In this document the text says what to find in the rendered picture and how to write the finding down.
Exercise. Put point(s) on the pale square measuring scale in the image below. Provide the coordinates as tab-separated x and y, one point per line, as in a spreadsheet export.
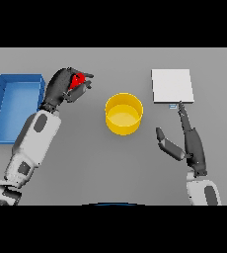
172	86

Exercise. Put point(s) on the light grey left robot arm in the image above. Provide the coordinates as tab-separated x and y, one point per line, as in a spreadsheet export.
28	151

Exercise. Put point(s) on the yellow bowl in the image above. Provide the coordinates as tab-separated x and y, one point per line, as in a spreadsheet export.
123	113

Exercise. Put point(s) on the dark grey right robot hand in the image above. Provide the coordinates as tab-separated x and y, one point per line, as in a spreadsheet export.
193	145

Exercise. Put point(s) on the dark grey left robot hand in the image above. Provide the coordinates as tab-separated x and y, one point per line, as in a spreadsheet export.
58	86

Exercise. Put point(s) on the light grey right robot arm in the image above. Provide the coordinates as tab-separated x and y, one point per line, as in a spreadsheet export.
202	192

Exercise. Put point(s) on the red beaker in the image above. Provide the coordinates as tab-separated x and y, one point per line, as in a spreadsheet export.
76	80

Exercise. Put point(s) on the blue tray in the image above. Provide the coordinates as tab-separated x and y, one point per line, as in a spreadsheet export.
15	107

